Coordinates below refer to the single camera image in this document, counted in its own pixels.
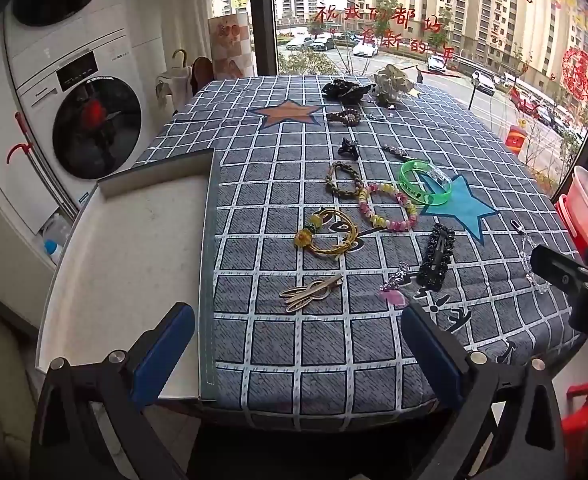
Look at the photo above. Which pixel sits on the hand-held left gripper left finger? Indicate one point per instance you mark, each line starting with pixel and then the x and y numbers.
pixel 166 345

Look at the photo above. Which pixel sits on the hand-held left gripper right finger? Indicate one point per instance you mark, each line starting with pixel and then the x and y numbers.
pixel 431 347

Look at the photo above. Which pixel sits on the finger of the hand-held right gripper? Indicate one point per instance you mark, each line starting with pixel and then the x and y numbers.
pixel 556 265

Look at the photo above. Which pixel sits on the white shallow tray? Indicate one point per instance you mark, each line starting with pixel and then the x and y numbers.
pixel 123 280

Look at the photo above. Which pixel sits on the black beaded hair clip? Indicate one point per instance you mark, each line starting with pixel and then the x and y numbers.
pixel 436 255

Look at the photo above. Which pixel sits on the green translucent bangle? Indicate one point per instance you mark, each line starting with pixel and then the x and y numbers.
pixel 419 187

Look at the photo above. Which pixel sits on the silver beaded hair pin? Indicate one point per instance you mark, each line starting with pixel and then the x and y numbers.
pixel 396 151

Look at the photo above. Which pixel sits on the black claw clip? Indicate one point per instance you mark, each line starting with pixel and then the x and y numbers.
pixel 348 148

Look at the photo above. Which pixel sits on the red plastic container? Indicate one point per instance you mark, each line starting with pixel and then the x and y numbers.
pixel 574 225

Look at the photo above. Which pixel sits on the red plastic stool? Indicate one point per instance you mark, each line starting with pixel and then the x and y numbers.
pixel 581 410

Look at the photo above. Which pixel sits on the red cartoon window sticker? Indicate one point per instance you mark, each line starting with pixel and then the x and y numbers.
pixel 516 137

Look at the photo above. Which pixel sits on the gold metal hair clip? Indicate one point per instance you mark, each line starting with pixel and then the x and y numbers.
pixel 309 294

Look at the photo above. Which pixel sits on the blue white bottle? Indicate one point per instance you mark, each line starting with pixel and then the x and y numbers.
pixel 53 242

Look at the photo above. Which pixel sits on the round red window sticker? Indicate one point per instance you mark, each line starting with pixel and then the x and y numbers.
pixel 579 72

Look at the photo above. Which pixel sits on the grey checked star tablecloth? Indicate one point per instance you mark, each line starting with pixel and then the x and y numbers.
pixel 274 170

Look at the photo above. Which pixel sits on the white washing machine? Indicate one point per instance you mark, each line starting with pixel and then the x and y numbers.
pixel 96 135

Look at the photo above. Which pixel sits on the small silver hair clip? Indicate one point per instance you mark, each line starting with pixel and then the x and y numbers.
pixel 374 116

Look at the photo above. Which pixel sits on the beige scrunchie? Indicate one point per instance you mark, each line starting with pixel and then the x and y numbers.
pixel 393 81

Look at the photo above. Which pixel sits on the white hanging cloth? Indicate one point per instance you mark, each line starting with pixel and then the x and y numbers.
pixel 173 90

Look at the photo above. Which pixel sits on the black scrunchie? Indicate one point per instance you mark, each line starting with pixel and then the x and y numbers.
pixel 346 89

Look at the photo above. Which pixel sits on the brown chair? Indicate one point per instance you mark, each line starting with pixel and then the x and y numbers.
pixel 201 70

